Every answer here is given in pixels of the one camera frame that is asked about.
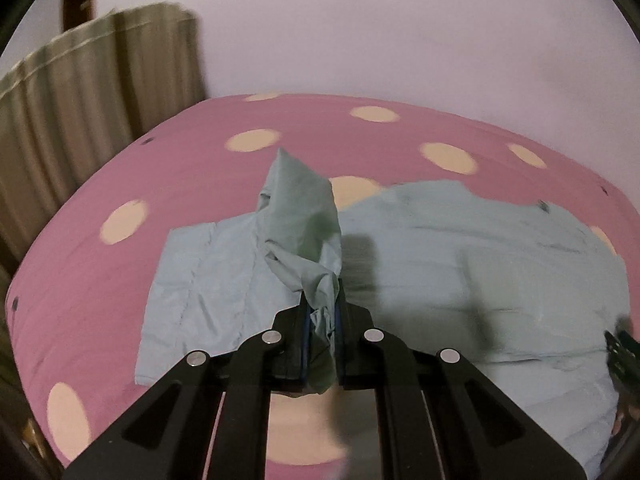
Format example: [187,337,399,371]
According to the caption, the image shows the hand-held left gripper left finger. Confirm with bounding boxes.
[62,305,314,480]

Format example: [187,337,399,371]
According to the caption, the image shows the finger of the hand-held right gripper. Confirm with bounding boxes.
[604,314,640,397]

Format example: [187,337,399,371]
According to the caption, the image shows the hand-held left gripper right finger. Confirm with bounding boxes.
[332,287,587,480]

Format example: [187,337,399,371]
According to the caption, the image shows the light blue shirt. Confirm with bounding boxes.
[135,147,633,480]

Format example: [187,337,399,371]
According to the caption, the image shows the pink dotted bed sheet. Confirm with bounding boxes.
[5,91,640,480]

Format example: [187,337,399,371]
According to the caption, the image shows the striped beige curtain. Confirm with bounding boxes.
[0,2,209,461]

